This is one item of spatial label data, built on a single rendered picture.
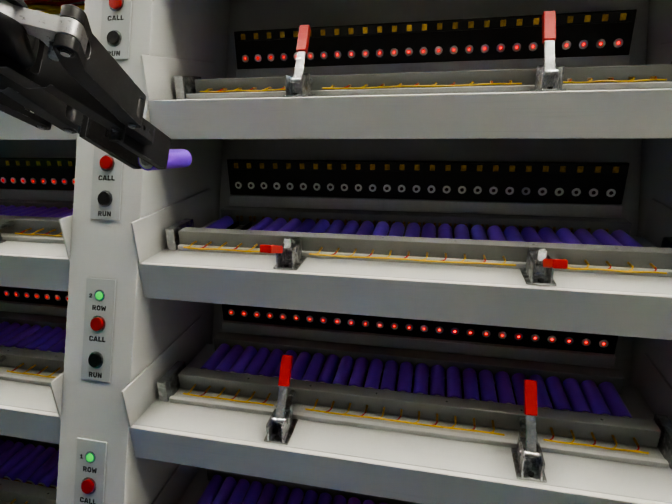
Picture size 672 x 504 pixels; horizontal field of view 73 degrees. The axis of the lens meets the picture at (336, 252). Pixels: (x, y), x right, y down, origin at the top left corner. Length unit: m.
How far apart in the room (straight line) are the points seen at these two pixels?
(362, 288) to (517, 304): 0.16
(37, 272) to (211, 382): 0.26
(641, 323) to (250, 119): 0.45
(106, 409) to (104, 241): 0.20
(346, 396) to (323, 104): 0.34
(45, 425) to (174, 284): 0.25
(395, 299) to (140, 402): 0.34
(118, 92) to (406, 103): 0.29
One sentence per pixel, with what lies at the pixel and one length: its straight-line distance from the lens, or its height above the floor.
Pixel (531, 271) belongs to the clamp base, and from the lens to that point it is 0.49.
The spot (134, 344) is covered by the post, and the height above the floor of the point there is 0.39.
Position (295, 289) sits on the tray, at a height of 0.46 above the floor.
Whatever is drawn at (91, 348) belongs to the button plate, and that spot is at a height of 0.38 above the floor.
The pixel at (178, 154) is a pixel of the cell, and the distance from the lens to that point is 0.47.
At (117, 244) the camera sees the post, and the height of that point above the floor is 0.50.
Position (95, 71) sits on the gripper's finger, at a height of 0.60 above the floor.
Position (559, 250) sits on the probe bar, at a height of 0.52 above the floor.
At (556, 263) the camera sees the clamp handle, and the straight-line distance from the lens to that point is 0.43.
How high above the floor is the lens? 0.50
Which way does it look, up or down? level
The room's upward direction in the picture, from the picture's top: 3 degrees clockwise
